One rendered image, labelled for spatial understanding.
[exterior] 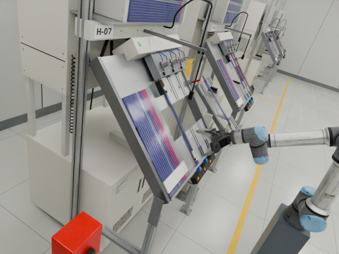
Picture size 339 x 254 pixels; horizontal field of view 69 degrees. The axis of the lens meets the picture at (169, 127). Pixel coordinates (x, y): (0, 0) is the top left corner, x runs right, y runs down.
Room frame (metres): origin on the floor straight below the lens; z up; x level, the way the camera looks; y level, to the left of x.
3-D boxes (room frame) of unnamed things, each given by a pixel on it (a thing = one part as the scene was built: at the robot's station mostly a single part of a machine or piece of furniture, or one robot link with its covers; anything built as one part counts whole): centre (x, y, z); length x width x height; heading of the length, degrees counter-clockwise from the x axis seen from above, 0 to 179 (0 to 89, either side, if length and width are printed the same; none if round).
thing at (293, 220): (1.13, -0.86, 0.60); 0.15 x 0.15 x 0.10
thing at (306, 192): (1.12, -0.86, 0.72); 0.13 x 0.12 x 0.14; 166
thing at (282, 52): (7.40, -1.93, 0.95); 1.36 x 0.82 x 1.90; 69
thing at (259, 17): (6.05, -1.39, 0.95); 1.36 x 0.82 x 1.90; 69
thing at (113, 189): (1.38, 0.39, 0.31); 0.70 x 0.65 x 0.62; 159
